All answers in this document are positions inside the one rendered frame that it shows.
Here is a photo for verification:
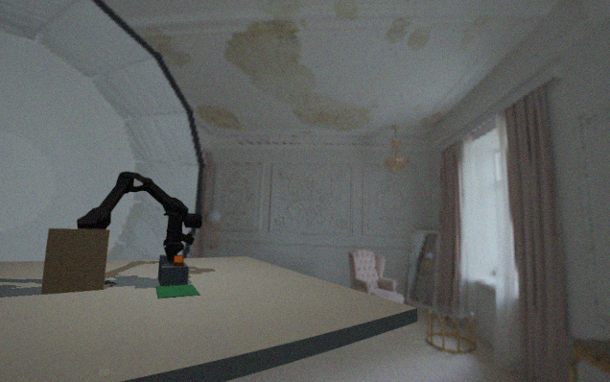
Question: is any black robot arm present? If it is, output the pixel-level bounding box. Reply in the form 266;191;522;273
77;172;202;245

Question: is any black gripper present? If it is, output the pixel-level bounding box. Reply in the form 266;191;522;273
163;227;184;261

